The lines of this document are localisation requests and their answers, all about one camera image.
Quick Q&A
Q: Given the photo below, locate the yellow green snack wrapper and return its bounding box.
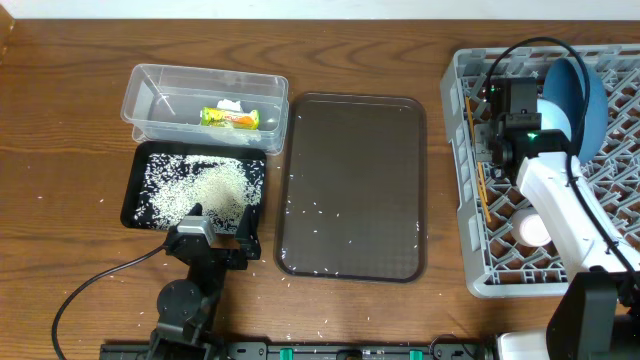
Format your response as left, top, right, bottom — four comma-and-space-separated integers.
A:
200, 107, 260, 130

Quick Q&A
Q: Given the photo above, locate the white tissue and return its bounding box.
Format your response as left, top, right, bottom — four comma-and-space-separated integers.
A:
216, 99, 243, 112

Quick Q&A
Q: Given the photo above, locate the wooden chopstick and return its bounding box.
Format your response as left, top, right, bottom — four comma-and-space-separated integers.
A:
477, 162, 492, 223
464, 97, 490, 204

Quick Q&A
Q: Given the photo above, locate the pink white cup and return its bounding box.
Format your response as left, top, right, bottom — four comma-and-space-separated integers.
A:
510, 207, 551, 247

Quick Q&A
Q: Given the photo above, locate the light blue rice bowl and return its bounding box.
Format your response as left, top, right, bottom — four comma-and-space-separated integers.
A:
537, 98, 572, 140

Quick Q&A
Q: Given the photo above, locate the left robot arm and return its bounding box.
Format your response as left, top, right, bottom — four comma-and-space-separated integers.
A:
146, 204, 261, 359

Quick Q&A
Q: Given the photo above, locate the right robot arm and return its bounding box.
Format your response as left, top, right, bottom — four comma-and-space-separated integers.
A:
487, 72, 639, 359

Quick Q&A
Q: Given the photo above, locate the black waste tray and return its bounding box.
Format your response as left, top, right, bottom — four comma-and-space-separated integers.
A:
120, 141, 267, 229

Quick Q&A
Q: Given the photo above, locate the grey dishwasher rack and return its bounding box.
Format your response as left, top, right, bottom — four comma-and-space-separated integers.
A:
440, 44, 639, 298

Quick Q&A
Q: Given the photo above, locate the spilled rice pile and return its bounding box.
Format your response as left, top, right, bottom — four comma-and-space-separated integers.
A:
132, 153, 265, 235

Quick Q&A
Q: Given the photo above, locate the brown serving tray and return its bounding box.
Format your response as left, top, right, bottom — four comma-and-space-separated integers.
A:
274, 93, 427, 284

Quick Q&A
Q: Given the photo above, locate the clear plastic bin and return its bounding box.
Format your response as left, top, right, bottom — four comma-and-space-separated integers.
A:
121, 64, 289, 155

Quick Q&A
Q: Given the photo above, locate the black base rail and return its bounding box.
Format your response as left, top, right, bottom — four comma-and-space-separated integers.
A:
99, 334, 499, 360

